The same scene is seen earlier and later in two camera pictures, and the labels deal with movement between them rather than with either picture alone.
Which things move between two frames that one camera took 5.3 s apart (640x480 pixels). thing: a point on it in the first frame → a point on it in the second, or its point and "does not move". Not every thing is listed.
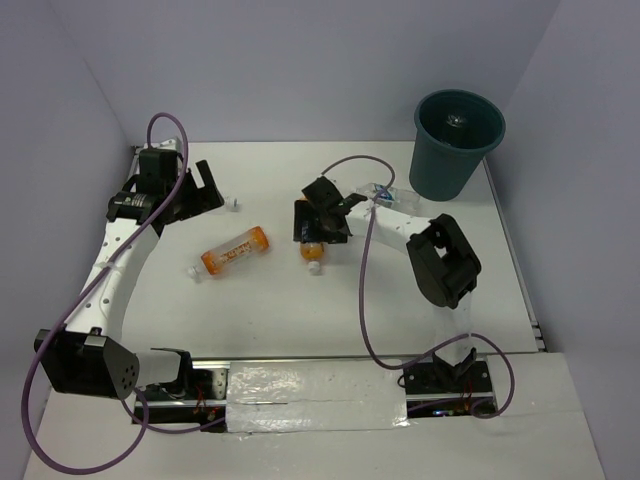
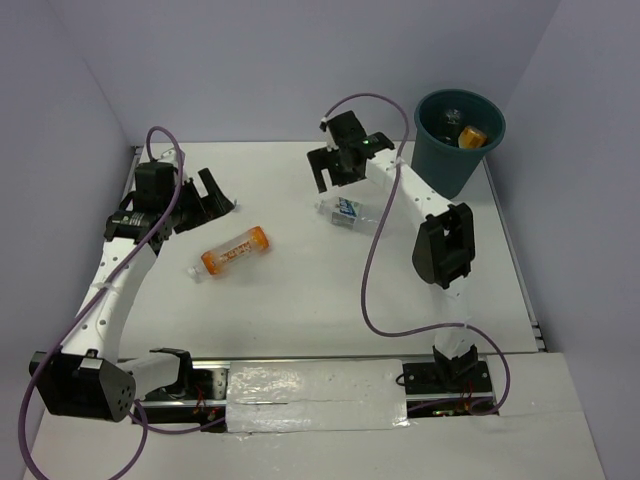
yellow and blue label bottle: [314, 255] → [471, 138]
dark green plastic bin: [455, 129] does not move
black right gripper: [305, 212] → [322, 158]
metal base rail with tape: [256, 395] does not move
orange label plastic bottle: [250, 243] does not move
